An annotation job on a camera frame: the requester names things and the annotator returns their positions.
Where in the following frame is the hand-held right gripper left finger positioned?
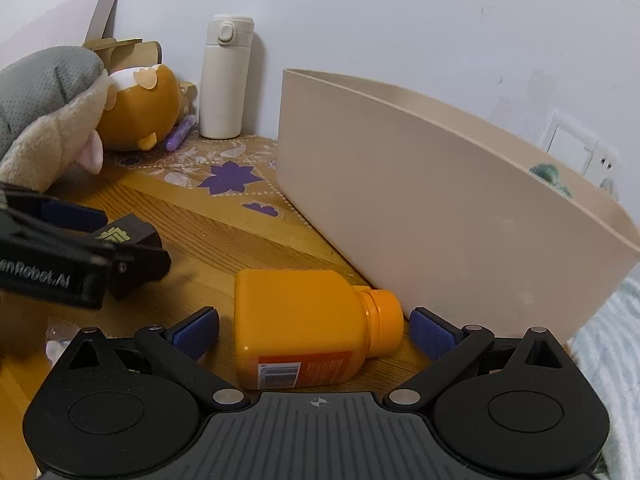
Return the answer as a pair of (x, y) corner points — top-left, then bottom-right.
(65, 306), (251, 411)

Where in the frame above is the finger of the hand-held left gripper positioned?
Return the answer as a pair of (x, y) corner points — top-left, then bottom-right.
(0, 184), (108, 233)
(95, 212), (172, 301)

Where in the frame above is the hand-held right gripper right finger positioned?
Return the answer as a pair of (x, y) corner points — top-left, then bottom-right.
(384, 307), (571, 411)

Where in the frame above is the clear plastic packet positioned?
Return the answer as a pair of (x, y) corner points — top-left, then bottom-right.
(45, 317), (81, 361)

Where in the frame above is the orange plastic bottle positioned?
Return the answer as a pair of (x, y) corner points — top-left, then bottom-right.
(234, 269), (405, 391)

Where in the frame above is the beige plastic container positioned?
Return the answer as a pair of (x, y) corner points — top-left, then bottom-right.
(276, 67), (640, 346)

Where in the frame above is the green scrunchie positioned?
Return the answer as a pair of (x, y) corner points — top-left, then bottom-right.
(529, 162), (573, 198)

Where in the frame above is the purple flower patterned mat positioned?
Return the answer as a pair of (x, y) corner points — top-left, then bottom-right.
(107, 132), (371, 288)

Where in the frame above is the orange corgi plush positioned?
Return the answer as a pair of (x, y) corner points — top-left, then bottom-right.
(97, 62), (198, 152)

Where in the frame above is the purple pen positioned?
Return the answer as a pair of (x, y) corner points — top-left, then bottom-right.
(165, 114), (197, 152)

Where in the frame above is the grey plush pillow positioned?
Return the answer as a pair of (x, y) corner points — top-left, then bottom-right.
(0, 46), (113, 193)

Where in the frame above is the brown cardboard piece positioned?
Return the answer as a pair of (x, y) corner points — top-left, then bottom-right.
(82, 37), (163, 68)

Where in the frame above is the white thermos bottle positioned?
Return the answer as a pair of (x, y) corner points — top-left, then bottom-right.
(199, 14), (255, 140)

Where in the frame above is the striped light blue blanket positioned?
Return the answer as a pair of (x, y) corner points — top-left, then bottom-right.
(570, 275), (640, 480)

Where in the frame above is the lavender board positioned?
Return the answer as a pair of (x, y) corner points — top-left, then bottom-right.
(0, 0), (121, 68)

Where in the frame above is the white wall socket panel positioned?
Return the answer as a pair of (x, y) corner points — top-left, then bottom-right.
(542, 112), (623, 196)

